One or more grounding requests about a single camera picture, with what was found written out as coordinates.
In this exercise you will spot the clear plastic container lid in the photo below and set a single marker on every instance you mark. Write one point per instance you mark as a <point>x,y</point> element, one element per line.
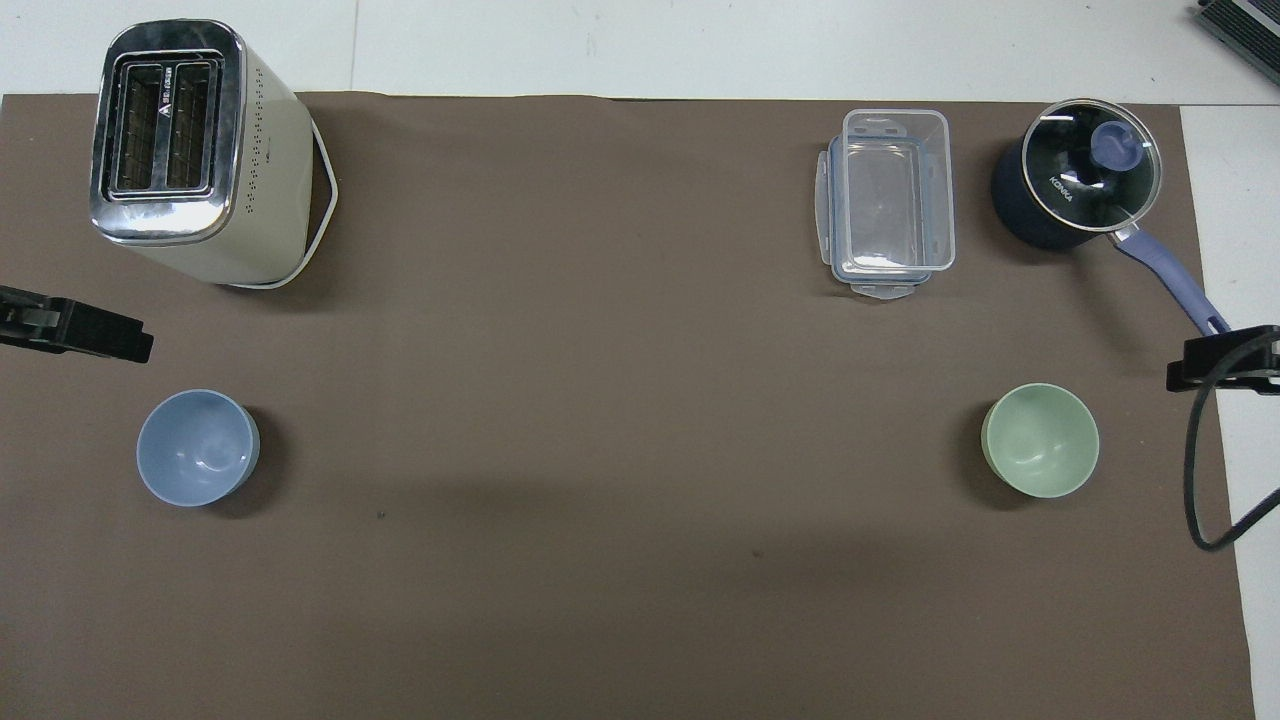
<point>880,290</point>

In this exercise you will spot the dark blue saucepan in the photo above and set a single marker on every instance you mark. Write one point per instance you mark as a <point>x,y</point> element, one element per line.
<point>1022,218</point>

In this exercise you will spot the cream and chrome toaster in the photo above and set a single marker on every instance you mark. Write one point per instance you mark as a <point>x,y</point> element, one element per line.
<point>255,190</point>

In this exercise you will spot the green bowl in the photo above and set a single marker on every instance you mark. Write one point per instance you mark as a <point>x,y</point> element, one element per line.
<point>1042,442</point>

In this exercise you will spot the grey ribbed device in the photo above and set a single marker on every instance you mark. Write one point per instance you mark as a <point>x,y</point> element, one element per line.
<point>1245,22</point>

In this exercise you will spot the glass saucepan lid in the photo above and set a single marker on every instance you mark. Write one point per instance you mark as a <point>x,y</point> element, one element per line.
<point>1075,180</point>

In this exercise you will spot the blue bowl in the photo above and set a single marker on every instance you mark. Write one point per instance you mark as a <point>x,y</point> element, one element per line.
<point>195,450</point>

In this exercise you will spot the clear plastic container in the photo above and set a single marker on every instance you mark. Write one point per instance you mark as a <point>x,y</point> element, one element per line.
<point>895,190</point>

